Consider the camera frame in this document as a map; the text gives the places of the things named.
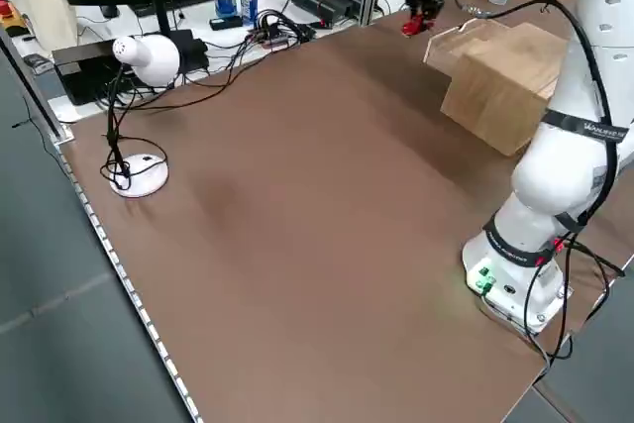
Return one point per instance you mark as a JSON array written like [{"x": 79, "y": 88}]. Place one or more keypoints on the black desktop box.
[{"x": 79, "y": 76}]

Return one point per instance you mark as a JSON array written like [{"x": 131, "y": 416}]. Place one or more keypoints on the black mouse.
[{"x": 109, "y": 11}]

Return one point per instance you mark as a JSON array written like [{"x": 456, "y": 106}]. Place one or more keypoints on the red emergency button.
[{"x": 4, "y": 7}]

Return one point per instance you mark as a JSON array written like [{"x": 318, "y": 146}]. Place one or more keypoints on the small blue bottle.
[{"x": 225, "y": 6}]

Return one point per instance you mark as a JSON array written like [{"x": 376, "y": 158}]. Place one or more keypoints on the beige cardboard board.
[{"x": 44, "y": 12}]

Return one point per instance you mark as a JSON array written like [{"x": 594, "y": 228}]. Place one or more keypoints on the silver table edge rail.
[{"x": 133, "y": 291}]

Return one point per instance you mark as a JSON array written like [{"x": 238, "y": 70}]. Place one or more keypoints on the small black device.
[{"x": 225, "y": 23}]

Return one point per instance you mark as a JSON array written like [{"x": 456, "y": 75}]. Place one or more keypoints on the light wooden drawer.
[{"x": 443, "y": 59}]

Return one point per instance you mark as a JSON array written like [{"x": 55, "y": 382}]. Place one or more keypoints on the light wooden cabinet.
[{"x": 495, "y": 106}]

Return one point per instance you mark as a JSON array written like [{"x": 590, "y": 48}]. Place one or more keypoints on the white desk lamp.
[{"x": 148, "y": 59}]

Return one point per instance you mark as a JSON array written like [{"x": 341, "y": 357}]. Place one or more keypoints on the red toy car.
[{"x": 411, "y": 28}]

